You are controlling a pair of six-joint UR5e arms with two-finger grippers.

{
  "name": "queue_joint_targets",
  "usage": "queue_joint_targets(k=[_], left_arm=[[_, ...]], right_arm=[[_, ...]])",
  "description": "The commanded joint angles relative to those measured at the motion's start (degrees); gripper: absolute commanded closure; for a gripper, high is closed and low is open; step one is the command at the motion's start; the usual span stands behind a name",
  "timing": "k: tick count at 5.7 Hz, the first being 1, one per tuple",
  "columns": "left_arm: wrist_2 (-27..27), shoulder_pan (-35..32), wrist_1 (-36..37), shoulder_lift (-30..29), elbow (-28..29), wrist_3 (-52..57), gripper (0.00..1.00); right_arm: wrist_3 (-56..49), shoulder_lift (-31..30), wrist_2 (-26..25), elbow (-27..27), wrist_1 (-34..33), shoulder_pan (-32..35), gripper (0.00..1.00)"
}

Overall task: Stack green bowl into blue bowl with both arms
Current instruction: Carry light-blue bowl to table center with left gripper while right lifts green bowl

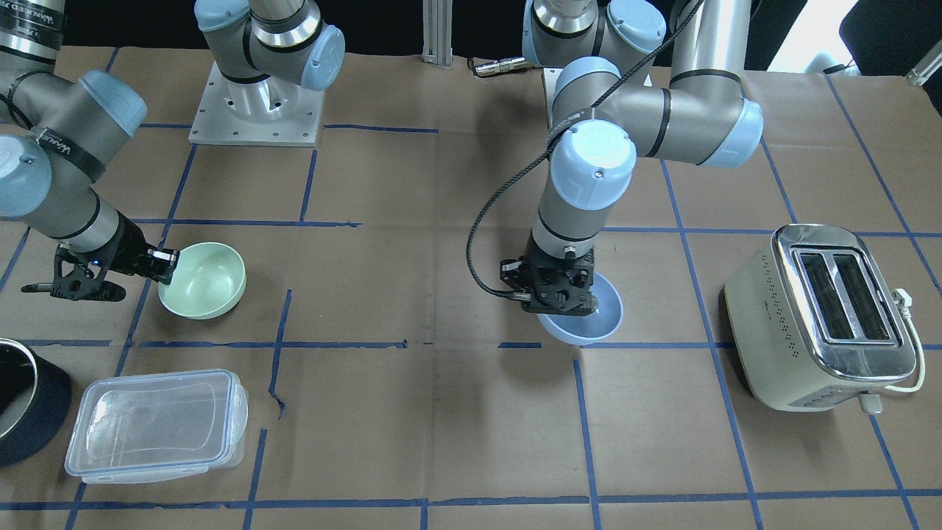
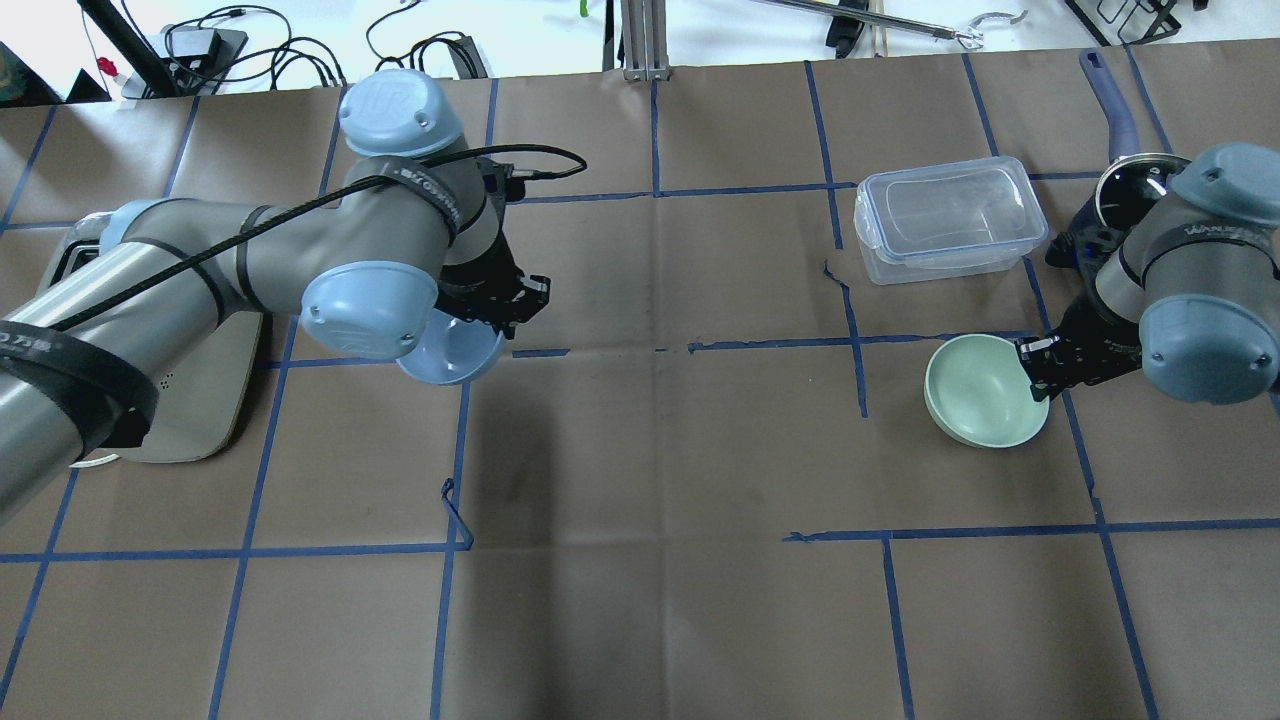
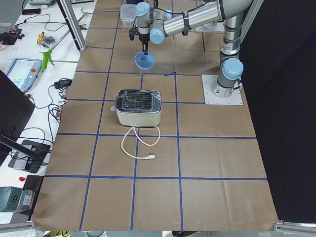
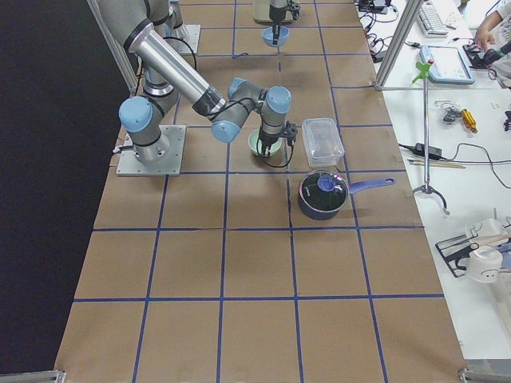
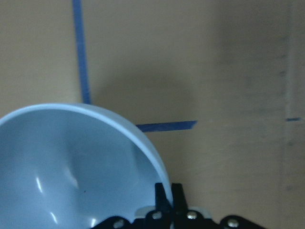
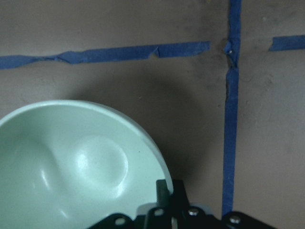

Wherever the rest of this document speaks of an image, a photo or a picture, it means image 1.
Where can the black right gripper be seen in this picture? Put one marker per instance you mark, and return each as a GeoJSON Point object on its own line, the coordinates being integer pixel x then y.
{"type": "Point", "coordinates": [127, 248]}

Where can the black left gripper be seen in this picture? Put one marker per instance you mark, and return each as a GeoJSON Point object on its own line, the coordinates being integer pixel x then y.
{"type": "Point", "coordinates": [511, 274]}

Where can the green bowl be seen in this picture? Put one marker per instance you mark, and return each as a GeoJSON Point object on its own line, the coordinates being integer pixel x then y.
{"type": "Point", "coordinates": [210, 278]}

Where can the blue bowl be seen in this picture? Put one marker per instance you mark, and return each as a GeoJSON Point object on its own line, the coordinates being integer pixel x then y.
{"type": "Point", "coordinates": [592, 328]}

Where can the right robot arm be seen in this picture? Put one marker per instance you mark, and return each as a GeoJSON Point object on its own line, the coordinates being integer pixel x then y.
{"type": "Point", "coordinates": [73, 129]}

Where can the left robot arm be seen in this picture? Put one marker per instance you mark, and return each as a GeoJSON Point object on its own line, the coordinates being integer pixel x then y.
{"type": "Point", "coordinates": [633, 84]}

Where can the clear plastic food container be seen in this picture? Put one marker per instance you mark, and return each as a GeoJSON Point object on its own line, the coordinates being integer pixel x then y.
{"type": "Point", "coordinates": [149, 428]}

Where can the dark blue pot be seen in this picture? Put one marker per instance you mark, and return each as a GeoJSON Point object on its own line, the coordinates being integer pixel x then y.
{"type": "Point", "coordinates": [35, 398]}

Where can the cream chrome toaster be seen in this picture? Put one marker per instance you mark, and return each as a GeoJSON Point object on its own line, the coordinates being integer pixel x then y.
{"type": "Point", "coordinates": [815, 324]}

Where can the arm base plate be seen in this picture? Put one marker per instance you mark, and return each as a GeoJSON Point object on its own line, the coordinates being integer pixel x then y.
{"type": "Point", "coordinates": [549, 77]}
{"type": "Point", "coordinates": [271, 112]}

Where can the silver cable connector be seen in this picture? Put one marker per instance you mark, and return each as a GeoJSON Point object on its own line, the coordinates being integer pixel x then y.
{"type": "Point", "coordinates": [497, 67]}

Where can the aluminium frame post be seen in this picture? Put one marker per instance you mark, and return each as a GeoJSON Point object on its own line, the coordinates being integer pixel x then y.
{"type": "Point", "coordinates": [437, 33]}

